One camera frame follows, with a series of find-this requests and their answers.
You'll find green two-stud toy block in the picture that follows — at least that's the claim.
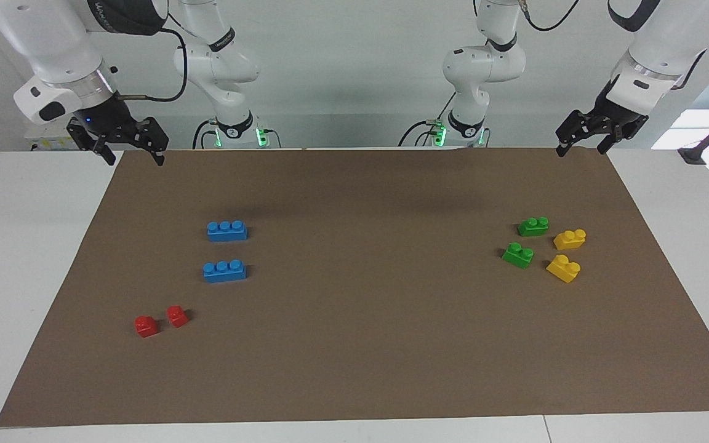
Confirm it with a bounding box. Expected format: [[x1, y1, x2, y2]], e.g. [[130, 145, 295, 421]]
[[501, 242, 535, 269], [517, 216, 550, 237]]

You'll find blue three-stud toy block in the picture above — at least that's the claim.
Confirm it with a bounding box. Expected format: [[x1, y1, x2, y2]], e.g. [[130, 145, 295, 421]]
[[207, 220, 248, 242], [202, 259, 247, 284]]

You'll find yellow two-stud toy block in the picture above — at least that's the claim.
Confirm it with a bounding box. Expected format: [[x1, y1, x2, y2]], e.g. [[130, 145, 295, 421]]
[[545, 254, 582, 284], [553, 229, 587, 250]]

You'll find brown paper table mat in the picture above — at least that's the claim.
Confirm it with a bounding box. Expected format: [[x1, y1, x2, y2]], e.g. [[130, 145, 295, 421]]
[[0, 146, 709, 428]]

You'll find black right base cable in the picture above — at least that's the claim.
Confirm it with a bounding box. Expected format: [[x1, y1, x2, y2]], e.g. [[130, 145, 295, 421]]
[[192, 119, 215, 150]]

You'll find black base cable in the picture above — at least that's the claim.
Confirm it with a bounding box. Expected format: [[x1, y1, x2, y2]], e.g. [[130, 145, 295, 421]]
[[398, 119, 439, 148], [192, 119, 215, 150]]

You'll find white wall socket box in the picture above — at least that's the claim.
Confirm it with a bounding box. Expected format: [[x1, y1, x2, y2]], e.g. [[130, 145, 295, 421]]
[[24, 121, 94, 151]]

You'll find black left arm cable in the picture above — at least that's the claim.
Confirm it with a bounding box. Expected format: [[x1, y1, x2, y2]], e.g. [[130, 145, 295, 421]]
[[518, 0, 582, 32]]

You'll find black left base cable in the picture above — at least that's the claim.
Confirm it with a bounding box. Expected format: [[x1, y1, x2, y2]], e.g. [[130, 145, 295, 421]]
[[398, 119, 439, 148]]

